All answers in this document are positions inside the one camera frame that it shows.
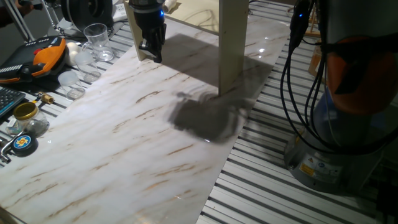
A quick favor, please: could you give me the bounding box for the frosted plastic cup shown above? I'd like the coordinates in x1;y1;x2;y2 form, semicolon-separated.
73;51;102;83
57;70;86;101

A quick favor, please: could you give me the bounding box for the wooden rack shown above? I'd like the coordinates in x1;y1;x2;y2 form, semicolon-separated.
287;6;323;39

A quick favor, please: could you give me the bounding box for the small clear plastic packet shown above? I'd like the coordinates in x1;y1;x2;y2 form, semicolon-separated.
5;118;19;136

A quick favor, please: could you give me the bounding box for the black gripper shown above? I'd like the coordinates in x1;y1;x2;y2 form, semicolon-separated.
132;7;167;63

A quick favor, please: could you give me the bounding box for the aluminium profile post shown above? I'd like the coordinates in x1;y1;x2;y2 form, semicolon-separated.
4;0;35;43

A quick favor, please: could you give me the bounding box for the cream wooden shelf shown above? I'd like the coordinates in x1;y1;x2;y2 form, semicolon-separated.
123;0;249;96

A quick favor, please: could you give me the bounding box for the black puck blue logo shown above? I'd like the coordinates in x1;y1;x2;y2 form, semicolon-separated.
11;133;39;157

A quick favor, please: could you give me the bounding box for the clear drinking glass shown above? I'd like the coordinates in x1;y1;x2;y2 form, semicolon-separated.
83;23;115;62

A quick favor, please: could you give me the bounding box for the person hand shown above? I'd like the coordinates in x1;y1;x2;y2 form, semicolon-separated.
17;1;34;16

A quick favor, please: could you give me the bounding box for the black keyboard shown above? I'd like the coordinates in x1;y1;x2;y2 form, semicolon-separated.
0;86;26;119

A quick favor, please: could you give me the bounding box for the brown taped package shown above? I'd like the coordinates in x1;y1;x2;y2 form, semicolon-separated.
308;45;326;78

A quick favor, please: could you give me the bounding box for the thin metal stand rod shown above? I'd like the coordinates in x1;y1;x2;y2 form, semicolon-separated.
39;0;63;35

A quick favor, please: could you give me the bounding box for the white rounded plastic object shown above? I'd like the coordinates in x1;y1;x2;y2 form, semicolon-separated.
65;42;81;67

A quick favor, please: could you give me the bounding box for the black filament spool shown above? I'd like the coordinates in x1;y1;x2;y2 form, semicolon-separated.
60;0;114;32

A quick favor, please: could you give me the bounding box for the black orange teach pendant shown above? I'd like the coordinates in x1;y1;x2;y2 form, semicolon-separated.
0;36;68;85

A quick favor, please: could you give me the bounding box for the dark sleeved forearm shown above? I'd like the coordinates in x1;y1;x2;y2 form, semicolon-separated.
0;6;19;28

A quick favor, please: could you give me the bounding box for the glass jar gold lid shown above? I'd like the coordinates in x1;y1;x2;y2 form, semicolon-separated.
12;101;50;138

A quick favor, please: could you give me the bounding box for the marble pattern board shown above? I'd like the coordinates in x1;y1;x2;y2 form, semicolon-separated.
0;14;293;224

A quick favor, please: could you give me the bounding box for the brass pipe fitting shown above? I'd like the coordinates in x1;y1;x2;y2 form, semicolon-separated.
35;91;55;105

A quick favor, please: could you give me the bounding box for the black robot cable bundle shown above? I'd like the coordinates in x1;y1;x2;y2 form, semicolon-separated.
279;0;398;156

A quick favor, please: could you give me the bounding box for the grey spool holder base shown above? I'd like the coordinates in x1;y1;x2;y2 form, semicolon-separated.
47;17;125;40

